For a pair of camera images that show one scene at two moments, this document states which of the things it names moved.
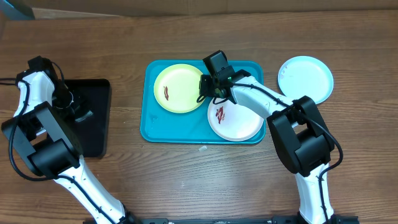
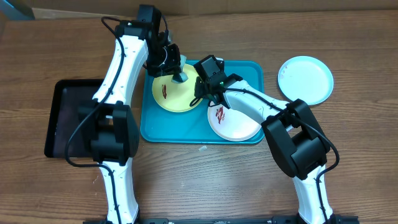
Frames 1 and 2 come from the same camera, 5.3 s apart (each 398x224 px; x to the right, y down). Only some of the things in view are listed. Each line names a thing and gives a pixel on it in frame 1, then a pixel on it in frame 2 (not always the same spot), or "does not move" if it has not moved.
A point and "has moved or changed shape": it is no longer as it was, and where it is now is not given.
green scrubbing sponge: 79,119 has moved or changed shape
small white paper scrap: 203,148 does not move
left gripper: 66,114 -> 170,68
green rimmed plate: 176,88 does not move
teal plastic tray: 158,126 does not move
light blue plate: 305,76 does not move
